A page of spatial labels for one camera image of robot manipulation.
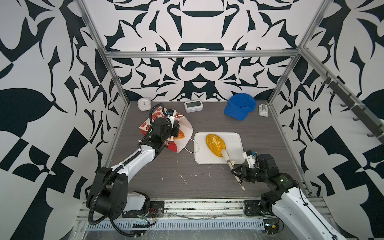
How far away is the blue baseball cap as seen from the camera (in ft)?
3.73

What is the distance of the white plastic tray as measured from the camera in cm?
91

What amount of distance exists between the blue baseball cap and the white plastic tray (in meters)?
0.14
